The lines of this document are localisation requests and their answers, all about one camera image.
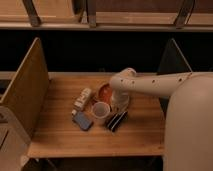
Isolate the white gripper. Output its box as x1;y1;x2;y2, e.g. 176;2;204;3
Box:
110;91;130;112

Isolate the black whiteboard eraser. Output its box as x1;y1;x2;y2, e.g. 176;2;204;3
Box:
106;111;128;132

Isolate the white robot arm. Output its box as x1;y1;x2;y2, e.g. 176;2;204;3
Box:
110;68;213;171

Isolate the orange round plate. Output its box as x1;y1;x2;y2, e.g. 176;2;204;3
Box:
97;84;112;104

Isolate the white plastic cup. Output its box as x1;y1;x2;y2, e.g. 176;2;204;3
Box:
92;102;111;122

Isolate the small white bottle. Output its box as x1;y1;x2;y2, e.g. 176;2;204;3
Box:
71;88;92;115

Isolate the blue sponge block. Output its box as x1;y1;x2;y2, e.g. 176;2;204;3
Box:
73;112;93;131

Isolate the dark right side panel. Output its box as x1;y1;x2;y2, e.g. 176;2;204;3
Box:
157;38;192;114

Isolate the wooden left side panel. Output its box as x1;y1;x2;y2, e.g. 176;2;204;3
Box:
0;38;49;141

